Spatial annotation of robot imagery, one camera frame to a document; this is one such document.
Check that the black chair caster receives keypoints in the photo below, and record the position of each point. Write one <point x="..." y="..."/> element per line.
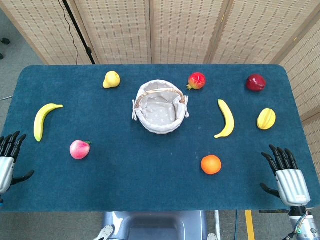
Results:
<point x="1" y="56"/>
<point x="5" y="41"/>

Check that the yellow floor tape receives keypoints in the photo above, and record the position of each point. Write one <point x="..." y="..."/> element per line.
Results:
<point x="249" y="225"/>

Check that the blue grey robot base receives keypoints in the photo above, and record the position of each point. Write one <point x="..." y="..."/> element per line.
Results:
<point x="155" y="225"/>

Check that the yellow starfruit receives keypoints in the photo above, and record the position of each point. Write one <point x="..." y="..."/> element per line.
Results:
<point x="266" y="119"/>

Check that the red pomegranate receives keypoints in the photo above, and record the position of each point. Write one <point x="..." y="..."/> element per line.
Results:
<point x="197" y="81"/>

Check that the orange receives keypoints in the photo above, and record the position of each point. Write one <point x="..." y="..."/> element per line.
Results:
<point x="211" y="164"/>

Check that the pink peach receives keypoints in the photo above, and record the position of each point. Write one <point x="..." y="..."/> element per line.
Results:
<point x="79" y="149"/>

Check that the yellow pear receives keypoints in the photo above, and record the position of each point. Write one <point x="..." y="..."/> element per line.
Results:
<point x="111" y="80"/>

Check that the dark red apple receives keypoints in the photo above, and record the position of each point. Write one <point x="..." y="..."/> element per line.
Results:
<point x="255" y="82"/>

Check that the fabric lined wicker basket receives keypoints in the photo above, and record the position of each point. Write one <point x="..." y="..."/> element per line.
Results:
<point x="160" y="110"/>

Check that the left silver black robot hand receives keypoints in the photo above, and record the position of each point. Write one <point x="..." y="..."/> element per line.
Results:
<point x="7" y="160"/>

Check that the yellow banana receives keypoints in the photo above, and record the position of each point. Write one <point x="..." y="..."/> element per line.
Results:
<point x="228" y="120"/>
<point x="42" y="120"/>

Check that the blue table mat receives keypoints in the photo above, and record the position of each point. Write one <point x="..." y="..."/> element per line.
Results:
<point x="125" y="180"/>

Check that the black tripod stand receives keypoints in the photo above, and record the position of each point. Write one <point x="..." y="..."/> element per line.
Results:
<point x="78" y="31"/>

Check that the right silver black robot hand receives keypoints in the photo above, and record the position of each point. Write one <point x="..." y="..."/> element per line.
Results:
<point x="292" y="182"/>

